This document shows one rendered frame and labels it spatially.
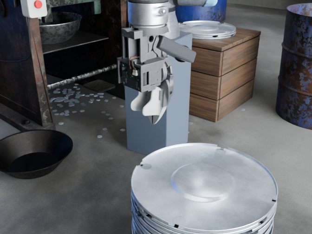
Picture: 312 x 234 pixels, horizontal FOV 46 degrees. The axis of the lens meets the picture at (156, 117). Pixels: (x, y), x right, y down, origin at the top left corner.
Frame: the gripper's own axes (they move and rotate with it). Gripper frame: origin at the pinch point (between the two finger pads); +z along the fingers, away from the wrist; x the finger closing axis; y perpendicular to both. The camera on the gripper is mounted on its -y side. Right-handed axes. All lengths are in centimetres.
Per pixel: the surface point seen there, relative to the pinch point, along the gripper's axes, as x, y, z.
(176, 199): 14.1, 8.1, 9.7
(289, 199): 13, -48, 41
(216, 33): -49, -85, 3
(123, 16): -87, -61, -2
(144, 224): 12.3, 14.4, 12.8
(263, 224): 28.3, 0.8, 10.7
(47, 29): -100, -29, 1
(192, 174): 11.4, 0.4, 9.0
